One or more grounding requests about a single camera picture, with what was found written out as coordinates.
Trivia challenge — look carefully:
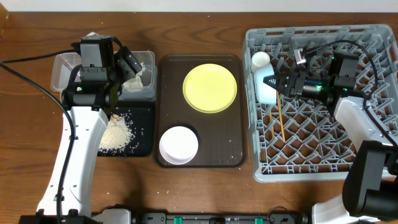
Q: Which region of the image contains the black plastic bin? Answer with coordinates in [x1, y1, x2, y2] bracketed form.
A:
[102, 101, 155, 157]

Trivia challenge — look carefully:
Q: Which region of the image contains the light blue bowl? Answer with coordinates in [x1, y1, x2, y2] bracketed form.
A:
[254, 64, 277, 105]

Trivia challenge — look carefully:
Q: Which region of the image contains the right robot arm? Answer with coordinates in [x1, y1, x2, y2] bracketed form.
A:
[261, 73, 397, 223]

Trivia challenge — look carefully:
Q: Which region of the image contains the clear plastic bin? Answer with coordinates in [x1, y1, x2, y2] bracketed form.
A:
[51, 51, 157, 101]

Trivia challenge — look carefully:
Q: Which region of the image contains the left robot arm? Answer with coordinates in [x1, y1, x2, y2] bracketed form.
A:
[19, 44, 142, 223]

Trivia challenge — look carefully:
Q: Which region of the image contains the yellow plate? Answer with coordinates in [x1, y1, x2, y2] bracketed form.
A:
[182, 63, 238, 113]

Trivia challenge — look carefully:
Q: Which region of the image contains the white cup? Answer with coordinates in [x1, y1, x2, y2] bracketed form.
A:
[251, 52, 271, 72]

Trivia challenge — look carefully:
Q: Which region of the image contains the brown serving tray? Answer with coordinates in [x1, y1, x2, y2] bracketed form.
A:
[156, 55, 247, 168]

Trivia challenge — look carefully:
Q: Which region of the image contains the pile of rice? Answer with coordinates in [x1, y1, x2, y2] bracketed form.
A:
[98, 113, 144, 156]

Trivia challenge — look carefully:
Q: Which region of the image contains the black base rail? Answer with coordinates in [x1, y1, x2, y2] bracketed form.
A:
[141, 210, 312, 224]

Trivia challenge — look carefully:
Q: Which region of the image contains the white napkin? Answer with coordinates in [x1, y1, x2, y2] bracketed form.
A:
[123, 62, 146, 91]

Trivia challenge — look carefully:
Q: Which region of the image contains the wooden chopstick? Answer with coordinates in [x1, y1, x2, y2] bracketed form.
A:
[276, 91, 285, 143]
[269, 110, 275, 139]

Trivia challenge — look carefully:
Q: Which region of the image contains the grey dishwasher rack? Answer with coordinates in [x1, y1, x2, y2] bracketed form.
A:
[242, 24, 397, 183]

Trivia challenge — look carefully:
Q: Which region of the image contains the pink bowl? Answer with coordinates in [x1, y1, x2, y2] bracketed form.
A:
[159, 126, 199, 165]

